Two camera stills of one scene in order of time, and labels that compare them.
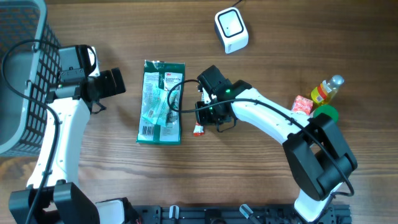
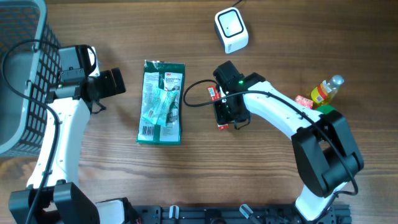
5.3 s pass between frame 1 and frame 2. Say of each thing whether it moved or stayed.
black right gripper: moved
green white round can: stayed
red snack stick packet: moved
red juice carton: stayed
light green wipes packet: stayed
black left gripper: stayed
